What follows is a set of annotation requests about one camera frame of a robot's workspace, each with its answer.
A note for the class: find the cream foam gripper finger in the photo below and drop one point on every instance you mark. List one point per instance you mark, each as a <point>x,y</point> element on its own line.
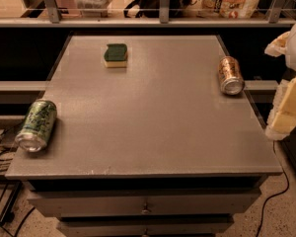
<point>278,46</point>
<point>282,117</point>

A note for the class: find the orange soda can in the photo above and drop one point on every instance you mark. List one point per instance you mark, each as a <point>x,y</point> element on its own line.
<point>230,77</point>

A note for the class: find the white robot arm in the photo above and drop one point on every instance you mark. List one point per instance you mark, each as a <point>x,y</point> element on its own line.
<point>290,58</point>

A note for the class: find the green soda can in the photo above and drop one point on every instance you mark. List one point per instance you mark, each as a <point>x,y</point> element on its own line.
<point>37,126</point>

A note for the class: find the colourful snack bag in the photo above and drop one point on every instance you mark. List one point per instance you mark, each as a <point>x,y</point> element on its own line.
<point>231,9</point>

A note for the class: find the black bag on shelf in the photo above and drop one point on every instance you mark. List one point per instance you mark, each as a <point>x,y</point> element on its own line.
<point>151,8</point>

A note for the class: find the grey drawer cabinet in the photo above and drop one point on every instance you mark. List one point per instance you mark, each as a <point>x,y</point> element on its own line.
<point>158,132</point>

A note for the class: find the green and yellow sponge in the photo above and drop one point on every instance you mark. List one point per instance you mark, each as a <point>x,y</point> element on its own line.
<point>116,55</point>

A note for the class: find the round metal drawer knob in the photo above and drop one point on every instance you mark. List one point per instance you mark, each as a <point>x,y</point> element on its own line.
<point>145,210</point>

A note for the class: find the clear plastic container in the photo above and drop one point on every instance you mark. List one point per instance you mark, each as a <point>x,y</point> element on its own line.
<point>93,8</point>

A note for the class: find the grey metal shelf rail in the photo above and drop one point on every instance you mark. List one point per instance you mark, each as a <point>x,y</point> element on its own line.
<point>65,14</point>

